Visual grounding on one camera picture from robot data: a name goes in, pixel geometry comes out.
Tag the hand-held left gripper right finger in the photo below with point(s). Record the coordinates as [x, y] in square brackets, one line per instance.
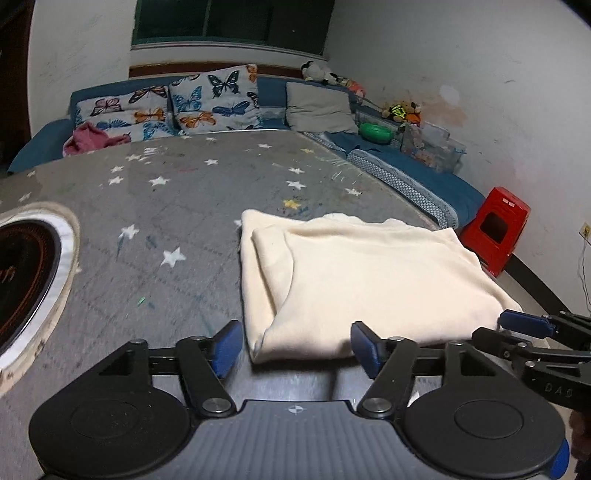
[364, 346]

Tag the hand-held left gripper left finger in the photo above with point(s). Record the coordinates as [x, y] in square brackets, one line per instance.
[228, 344]

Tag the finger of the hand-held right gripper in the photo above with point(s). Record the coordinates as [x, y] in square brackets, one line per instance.
[498, 341]
[526, 323]

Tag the cream sweatshirt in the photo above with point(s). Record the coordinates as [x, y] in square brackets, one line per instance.
[369, 277]

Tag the red plastic stool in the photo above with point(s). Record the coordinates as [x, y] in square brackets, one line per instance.
[503, 207]

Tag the grey star-print tablecloth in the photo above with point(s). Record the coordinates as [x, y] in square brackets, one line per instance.
[184, 207]

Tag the clear plastic storage box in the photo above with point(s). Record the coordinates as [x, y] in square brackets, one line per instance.
[434, 150]

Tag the green round cushion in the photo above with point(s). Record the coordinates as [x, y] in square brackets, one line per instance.
[375, 131]

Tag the round black induction cooker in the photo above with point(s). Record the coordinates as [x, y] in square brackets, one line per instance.
[23, 277]

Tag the brown plush toy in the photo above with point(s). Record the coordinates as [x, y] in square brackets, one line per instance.
[399, 113]

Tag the plain grey pillow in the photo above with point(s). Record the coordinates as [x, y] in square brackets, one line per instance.
[318, 108]

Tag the square butterfly print pillow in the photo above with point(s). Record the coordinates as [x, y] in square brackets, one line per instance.
[212, 99]

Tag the pink cloth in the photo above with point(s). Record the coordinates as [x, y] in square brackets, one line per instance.
[85, 138]

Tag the wide butterfly print pillow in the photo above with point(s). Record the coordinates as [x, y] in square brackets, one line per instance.
[124, 113]

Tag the blue sectional sofa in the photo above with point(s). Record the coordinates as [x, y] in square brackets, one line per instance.
[272, 92]

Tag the pink plush toy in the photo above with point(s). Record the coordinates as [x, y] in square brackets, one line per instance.
[354, 86]

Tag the black and white plush toy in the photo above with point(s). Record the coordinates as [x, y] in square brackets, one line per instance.
[314, 71]

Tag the dark window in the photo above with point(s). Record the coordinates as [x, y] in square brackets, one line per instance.
[231, 18]

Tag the white wall socket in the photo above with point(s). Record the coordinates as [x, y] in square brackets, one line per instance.
[585, 230]

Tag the brown wooden wall rail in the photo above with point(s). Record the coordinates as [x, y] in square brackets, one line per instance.
[161, 70]

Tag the dark wooden door frame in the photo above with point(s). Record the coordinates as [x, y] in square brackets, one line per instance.
[14, 92]

